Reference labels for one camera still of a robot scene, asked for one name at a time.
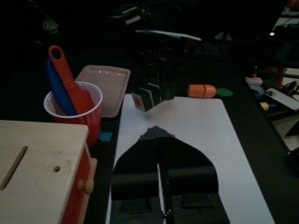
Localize orange toy carrot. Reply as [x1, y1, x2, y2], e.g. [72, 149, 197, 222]
[187, 83, 235, 99]

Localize white cutting board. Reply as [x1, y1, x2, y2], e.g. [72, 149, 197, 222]
[104, 93, 276, 224]

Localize blue toy knife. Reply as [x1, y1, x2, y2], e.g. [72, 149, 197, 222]
[44, 58, 80, 117]

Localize red plastic cup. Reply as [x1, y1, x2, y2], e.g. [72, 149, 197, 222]
[43, 81, 105, 147]

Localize small yellow object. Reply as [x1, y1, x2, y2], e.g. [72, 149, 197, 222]
[259, 101, 277, 112]

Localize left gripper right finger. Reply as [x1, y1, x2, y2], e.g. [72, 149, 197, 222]
[155, 125, 231, 224]

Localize blue tape piece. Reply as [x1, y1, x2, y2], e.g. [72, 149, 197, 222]
[97, 131, 115, 143]

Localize green toy sushi roll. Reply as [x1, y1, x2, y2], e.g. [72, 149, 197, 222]
[131, 81, 176, 113]

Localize red toy knife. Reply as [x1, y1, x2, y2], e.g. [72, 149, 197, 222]
[47, 45, 96, 116]

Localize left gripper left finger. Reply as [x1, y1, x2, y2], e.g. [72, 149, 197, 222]
[109, 125, 164, 224]

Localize red wooden box with knob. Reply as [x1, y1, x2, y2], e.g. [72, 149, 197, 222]
[0, 119, 99, 224]

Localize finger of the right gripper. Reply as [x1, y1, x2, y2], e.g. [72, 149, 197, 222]
[157, 58, 179, 101]

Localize white flat device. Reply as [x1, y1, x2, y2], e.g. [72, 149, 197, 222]
[265, 87, 299, 112]

